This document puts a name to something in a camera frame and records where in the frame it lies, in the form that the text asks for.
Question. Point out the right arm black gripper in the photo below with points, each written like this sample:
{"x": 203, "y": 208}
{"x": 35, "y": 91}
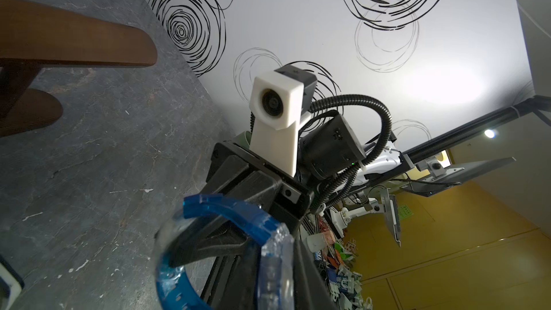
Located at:
{"x": 242, "y": 175}

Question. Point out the blue translucent watch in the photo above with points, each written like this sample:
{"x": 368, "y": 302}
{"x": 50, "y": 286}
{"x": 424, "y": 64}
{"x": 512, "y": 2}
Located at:
{"x": 263, "y": 278}

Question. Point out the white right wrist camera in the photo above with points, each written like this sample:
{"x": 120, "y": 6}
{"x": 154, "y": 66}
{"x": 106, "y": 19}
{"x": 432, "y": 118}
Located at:
{"x": 280, "y": 101}

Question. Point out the dark wooden watch stand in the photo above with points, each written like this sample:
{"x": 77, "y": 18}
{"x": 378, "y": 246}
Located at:
{"x": 34, "y": 36}

